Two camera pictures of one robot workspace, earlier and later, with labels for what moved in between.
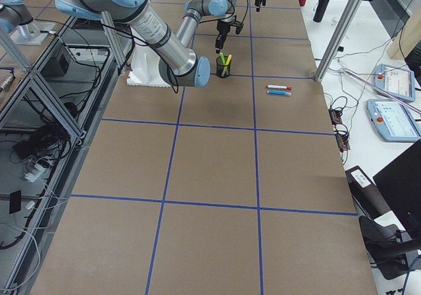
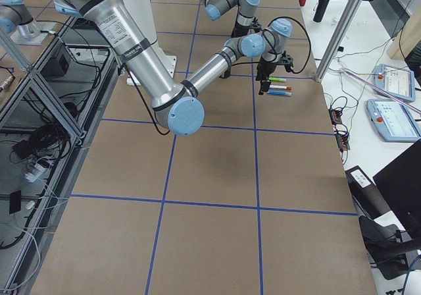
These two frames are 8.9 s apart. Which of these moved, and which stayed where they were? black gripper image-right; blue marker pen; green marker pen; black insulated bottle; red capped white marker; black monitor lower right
Moved: green marker pen; black gripper image-right
Stayed: red capped white marker; black insulated bottle; blue marker pen; black monitor lower right
